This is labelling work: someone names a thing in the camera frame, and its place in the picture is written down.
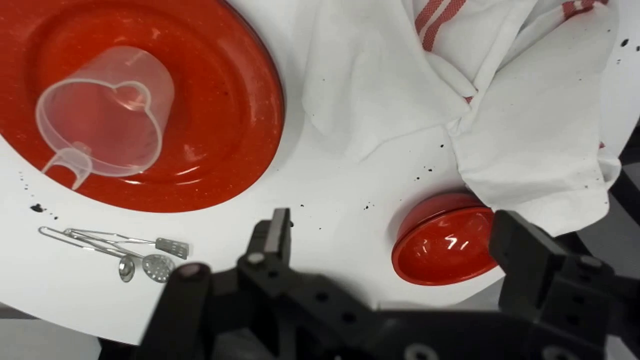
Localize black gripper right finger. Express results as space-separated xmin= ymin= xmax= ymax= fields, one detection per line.
xmin=490 ymin=210 xmax=640 ymax=360

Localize large red plate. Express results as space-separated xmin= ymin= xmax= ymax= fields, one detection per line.
xmin=0 ymin=0 xmax=284 ymax=213

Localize white folded towel red stripes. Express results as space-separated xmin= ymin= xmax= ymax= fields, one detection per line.
xmin=415 ymin=0 xmax=621 ymax=237

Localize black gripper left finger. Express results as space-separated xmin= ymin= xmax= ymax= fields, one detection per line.
xmin=155 ymin=207 xmax=295 ymax=360

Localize metal measuring spoons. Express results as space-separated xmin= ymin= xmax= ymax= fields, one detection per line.
xmin=38 ymin=227 xmax=191 ymax=285

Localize white round pedestal table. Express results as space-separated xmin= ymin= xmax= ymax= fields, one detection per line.
xmin=0 ymin=0 xmax=640 ymax=348

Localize clear plastic measuring cup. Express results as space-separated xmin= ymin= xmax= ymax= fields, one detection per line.
xmin=35 ymin=46 xmax=176 ymax=190

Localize small red bowl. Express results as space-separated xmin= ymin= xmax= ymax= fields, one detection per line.
xmin=392 ymin=190 xmax=497 ymax=287

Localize white towel with red stripes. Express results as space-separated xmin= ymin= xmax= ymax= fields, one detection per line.
xmin=228 ymin=0 xmax=474 ymax=161

